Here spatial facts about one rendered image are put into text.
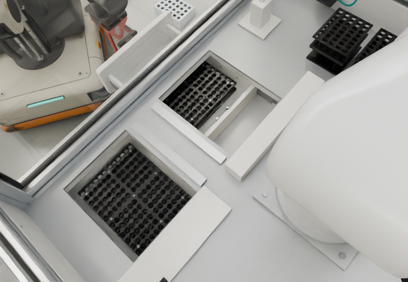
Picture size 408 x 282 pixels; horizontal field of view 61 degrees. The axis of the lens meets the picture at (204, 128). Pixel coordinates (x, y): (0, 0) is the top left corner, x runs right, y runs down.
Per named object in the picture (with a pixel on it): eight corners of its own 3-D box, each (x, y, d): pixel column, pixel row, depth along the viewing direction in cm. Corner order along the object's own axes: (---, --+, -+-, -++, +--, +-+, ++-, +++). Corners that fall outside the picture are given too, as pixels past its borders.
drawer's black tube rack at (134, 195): (87, 199, 91) (77, 192, 85) (135, 151, 96) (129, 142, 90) (145, 259, 83) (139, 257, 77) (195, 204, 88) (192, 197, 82)
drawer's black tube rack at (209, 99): (141, 93, 104) (135, 81, 98) (181, 56, 109) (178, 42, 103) (195, 137, 96) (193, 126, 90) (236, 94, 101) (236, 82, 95)
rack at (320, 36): (305, 58, 92) (312, 35, 84) (330, 31, 95) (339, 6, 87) (336, 76, 89) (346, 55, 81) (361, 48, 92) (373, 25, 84)
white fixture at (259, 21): (237, 25, 98) (238, -3, 89) (256, 6, 101) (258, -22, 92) (263, 40, 95) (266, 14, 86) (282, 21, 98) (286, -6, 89)
